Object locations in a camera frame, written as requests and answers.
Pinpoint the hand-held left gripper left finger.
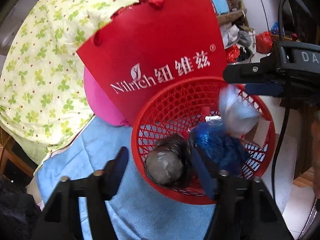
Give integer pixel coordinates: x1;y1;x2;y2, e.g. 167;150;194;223
32;146;130;240

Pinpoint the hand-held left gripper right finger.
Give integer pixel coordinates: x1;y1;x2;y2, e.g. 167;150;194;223
191;148;294;240

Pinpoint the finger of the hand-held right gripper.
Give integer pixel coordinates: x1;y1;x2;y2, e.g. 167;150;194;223
245;83;284;97
223;64;275;84

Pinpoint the blue plastic bag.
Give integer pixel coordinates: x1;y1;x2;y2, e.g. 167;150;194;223
189;120;252;178

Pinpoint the white translucent plastic bag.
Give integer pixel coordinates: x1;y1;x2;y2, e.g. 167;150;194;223
219;85;259;139

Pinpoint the black plastic bag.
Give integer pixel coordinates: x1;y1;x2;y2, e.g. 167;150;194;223
146;133;198;188

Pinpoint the red plastic mesh basket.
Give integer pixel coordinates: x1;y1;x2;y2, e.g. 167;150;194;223
131;76;276;205

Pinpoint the metal basin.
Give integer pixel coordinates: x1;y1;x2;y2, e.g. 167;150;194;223
224;29;257;65

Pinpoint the red plastic bag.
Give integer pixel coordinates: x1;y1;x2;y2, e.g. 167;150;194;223
255;31;273;54

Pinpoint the light blue blanket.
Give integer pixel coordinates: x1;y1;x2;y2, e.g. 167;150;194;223
35;116;218;240

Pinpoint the pink pillow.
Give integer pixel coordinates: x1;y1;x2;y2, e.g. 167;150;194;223
84;66;132;127

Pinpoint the red paper shopping bag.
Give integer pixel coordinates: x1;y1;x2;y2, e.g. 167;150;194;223
76;0;228;127

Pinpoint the black fuzzy clothing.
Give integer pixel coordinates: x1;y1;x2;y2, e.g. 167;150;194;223
0;175;42;240

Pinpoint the green clover print quilt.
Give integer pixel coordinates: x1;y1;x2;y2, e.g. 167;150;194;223
0;0;139;173

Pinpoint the black cable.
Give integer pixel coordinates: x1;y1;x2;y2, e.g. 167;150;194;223
271;0;310;200

